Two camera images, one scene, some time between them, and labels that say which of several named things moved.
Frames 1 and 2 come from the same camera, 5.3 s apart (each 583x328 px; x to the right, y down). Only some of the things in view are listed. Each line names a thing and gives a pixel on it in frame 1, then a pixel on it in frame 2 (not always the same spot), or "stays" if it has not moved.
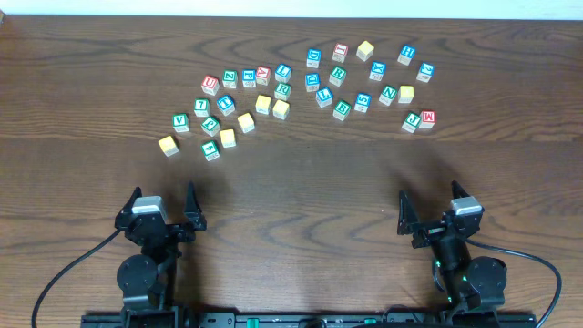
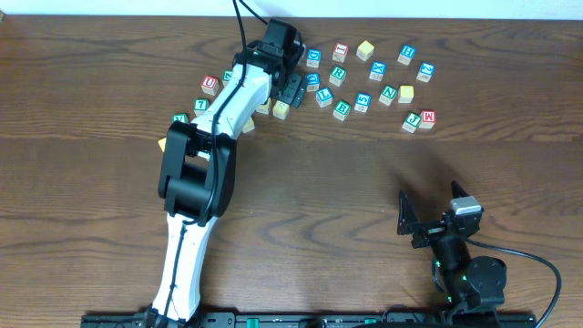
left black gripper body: x=170 y=229 to x=291 y=89
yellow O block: x=406 y=94 stays
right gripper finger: x=457 y=191 stays
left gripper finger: x=193 y=213 to x=293 y=90
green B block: x=342 y=110 stays
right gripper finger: x=408 y=221 stays
